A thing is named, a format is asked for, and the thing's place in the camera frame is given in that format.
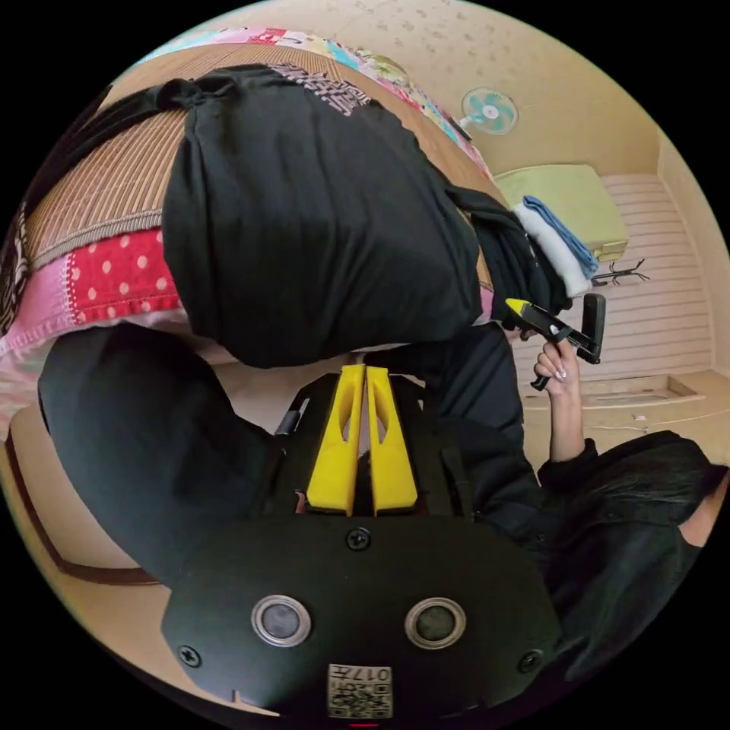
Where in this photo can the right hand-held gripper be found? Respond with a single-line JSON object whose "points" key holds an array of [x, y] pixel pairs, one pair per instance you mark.
{"points": [[544, 326]]}

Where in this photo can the person's body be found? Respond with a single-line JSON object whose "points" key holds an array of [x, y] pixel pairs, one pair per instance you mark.
{"points": [[627, 542]]}

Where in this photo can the person's right forearm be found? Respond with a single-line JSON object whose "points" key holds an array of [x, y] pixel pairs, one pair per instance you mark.
{"points": [[566, 428]]}

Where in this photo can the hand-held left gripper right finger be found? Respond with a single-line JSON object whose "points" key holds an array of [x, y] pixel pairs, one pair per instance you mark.
{"points": [[393, 456]]}

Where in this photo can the black coat rack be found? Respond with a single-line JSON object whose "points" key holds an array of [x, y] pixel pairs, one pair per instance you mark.
{"points": [[619, 272]]}

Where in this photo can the black long sleeve shirt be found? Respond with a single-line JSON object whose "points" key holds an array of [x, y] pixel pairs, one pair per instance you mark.
{"points": [[319, 228]]}

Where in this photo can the pile of clothes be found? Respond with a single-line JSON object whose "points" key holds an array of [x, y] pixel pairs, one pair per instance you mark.
{"points": [[556, 245]]}

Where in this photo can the person's right hand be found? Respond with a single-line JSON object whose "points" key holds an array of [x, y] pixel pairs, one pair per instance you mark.
{"points": [[562, 373]]}

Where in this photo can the bed with woven mat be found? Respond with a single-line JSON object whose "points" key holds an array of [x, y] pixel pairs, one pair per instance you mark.
{"points": [[102, 188]]}

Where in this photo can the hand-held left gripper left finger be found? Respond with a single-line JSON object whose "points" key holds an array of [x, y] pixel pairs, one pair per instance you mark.
{"points": [[332, 450]]}

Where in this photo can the teal wall fan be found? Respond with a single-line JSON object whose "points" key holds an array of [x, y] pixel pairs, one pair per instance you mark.
{"points": [[489, 111]]}

